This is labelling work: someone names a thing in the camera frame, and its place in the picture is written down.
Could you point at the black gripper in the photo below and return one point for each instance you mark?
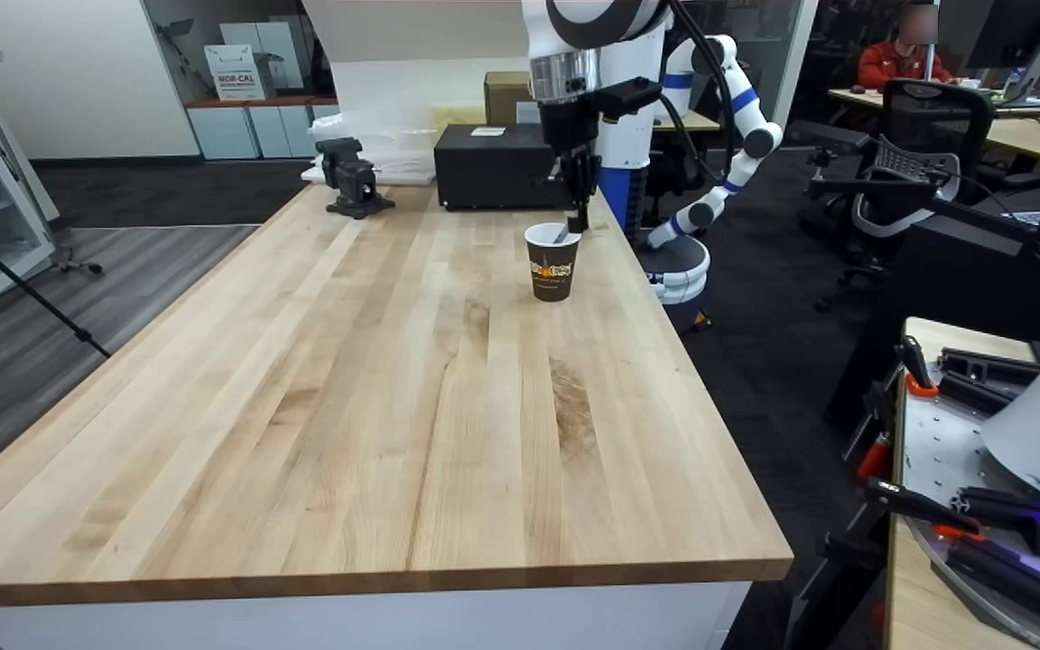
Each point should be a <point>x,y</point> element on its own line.
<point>598,130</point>

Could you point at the black control box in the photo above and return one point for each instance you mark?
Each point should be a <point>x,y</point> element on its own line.
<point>493,166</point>

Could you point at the white drawer cabinet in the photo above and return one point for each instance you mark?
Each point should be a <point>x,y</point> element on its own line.
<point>493,618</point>

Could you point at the side tool table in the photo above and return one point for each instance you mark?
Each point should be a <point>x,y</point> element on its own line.
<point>948,521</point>

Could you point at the white low cabinet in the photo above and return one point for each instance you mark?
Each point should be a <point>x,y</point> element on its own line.
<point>271,128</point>

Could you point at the person in red shirt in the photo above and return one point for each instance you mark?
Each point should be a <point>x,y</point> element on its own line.
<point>903,53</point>

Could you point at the black mesh office chair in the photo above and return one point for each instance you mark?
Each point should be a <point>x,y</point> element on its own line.
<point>895,175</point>

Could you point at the black bench vise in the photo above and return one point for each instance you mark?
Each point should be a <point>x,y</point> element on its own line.
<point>351,177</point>

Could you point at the brown paper coffee cup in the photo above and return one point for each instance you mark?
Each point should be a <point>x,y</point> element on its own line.
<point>551,264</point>

